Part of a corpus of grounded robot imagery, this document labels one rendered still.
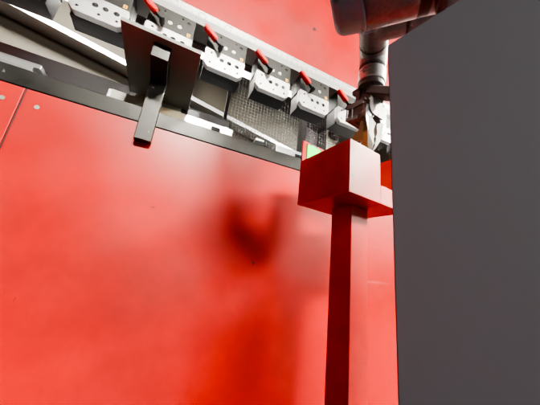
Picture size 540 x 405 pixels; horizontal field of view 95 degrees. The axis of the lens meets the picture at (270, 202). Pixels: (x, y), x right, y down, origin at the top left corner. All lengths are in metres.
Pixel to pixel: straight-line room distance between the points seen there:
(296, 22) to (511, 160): 1.23
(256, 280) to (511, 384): 0.57
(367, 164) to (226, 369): 0.59
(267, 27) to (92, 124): 0.83
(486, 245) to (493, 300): 0.04
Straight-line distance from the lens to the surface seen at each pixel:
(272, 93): 1.08
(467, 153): 0.27
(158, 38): 0.75
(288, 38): 1.31
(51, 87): 0.82
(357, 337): 0.60
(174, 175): 0.70
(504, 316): 0.25
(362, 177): 0.56
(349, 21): 0.50
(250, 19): 1.27
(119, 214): 0.68
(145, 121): 0.74
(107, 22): 1.07
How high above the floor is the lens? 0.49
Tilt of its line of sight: 16 degrees up
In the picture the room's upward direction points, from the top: 6 degrees clockwise
